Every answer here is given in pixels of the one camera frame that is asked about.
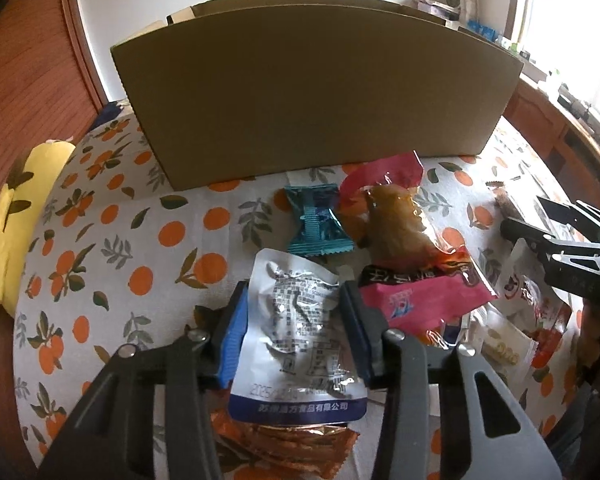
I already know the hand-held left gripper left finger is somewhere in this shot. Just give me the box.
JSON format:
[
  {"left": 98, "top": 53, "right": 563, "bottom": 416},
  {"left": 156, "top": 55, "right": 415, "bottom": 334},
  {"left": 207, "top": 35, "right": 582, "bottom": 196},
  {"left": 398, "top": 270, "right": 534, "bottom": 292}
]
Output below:
[{"left": 37, "top": 281, "right": 251, "bottom": 480}]

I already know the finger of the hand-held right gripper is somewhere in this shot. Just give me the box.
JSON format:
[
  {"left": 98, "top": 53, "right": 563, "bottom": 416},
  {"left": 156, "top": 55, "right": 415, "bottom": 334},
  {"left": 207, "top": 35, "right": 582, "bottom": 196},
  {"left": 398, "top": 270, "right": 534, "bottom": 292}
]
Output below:
[
  {"left": 536, "top": 196, "right": 600, "bottom": 241},
  {"left": 500, "top": 217, "right": 600, "bottom": 262}
]

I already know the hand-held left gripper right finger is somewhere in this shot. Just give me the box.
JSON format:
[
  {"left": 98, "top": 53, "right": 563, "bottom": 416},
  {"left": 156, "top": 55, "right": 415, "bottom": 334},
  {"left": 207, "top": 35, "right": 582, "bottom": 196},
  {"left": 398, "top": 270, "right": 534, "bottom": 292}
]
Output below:
[{"left": 338, "top": 280, "right": 563, "bottom": 480}]

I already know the white silver snack packet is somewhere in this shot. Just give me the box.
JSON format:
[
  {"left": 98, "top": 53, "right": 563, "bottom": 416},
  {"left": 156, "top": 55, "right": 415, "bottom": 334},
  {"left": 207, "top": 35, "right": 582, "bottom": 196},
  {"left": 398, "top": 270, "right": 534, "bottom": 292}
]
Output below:
[{"left": 228, "top": 247, "right": 368, "bottom": 421}]

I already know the pink snack packet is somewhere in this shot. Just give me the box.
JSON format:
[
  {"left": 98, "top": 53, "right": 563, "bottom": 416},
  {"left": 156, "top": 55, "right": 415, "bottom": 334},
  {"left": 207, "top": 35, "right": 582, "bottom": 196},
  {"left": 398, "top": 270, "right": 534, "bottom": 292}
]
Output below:
[{"left": 339, "top": 151, "right": 501, "bottom": 335}]

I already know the cardboard box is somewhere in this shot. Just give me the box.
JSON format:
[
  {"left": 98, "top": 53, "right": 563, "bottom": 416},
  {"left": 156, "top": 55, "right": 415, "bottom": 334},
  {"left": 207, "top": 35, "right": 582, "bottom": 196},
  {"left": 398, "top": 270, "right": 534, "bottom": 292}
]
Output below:
[{"left": 110, "top": 0, "right": 523, "bottom": 192}]

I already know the brown stick snack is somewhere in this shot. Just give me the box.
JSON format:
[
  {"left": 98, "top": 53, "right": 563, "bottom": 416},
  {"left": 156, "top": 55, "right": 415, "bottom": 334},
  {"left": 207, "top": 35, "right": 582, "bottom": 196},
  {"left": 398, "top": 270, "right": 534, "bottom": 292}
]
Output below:
[{"left": 486, "top": 180, "right": 524, "bottom": 221}]

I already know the white red snack packet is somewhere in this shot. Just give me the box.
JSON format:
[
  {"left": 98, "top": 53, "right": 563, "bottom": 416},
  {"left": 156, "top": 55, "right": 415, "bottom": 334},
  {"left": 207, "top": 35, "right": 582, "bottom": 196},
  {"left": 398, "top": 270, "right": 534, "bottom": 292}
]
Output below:
[{"left": 496, "top": 240, "right": 573, "bottom": 313}]

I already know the wooden cabinet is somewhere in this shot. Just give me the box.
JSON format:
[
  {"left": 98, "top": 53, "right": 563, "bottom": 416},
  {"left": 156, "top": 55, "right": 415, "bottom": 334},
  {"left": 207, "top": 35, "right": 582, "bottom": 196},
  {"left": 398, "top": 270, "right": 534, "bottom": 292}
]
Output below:
[{"left": 504, "top": 79, "right": 600, "bottom": 197}]

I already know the teal candy wrapper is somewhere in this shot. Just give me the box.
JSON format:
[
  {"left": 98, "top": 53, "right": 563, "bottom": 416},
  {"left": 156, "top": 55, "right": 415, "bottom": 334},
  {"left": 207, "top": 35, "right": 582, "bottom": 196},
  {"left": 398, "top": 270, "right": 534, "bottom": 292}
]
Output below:
[{"left": 283, "top": 184, "right": 355, "bottom": 258}]

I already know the white yellow snack packet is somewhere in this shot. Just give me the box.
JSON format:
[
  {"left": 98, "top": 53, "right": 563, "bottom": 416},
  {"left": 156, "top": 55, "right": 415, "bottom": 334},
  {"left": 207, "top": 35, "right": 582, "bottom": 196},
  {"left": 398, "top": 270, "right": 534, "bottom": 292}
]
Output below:
[{"left": 472, "top": 310, "right": 538, "bottom": 376}]

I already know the orange foil snack packet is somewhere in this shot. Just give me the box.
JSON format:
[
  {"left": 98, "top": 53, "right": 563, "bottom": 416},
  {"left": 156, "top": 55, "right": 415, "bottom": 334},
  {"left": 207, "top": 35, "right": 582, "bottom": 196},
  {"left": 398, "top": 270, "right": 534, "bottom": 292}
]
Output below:
[{"left": 210, "top": 407, "right": 359, "bottom": 472}]

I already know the orange fruit print tablecloth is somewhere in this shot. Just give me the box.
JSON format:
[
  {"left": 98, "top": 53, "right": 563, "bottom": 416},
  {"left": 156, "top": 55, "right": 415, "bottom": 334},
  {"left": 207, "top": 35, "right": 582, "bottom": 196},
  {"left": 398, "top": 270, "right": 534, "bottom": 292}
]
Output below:
[{"left": 12, "top": 87, "right": 588, "bottom": 480}]

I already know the window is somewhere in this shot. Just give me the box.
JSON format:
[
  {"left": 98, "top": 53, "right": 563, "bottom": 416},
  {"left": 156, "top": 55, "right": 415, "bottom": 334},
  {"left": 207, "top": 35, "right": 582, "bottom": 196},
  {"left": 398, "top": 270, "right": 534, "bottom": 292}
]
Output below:
[{"left": 519, "top": 0, "right": 600, "bottom": 128}]

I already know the row of blue boxes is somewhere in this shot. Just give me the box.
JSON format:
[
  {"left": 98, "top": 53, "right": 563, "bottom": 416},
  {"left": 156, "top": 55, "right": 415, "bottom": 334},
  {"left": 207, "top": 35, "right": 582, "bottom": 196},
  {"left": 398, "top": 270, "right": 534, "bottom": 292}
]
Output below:
[{"left": 467, "top": 19, "right": 499, "bottom": 42}]

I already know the yellow pillow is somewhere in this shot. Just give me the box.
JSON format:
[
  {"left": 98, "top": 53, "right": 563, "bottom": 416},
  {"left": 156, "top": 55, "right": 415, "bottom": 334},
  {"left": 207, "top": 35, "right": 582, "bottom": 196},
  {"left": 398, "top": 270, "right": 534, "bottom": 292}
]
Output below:
[{"left": 0, "top": 140, "right": 77, "bottom": 306}]

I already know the dark blue cloth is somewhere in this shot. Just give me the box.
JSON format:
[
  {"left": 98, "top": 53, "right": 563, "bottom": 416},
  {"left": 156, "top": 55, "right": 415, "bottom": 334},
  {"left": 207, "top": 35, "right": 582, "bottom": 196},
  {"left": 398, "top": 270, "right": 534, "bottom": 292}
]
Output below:
[{"left": 92, "top": 101, "right": 132, "bottom": 129}]

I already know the wooden panel door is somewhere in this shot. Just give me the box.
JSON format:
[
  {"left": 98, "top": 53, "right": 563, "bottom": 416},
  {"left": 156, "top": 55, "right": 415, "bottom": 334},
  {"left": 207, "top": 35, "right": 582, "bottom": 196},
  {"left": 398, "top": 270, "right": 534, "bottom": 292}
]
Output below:
[{"left": 0, "top": 0, "right": 112, "bottom": 218}]

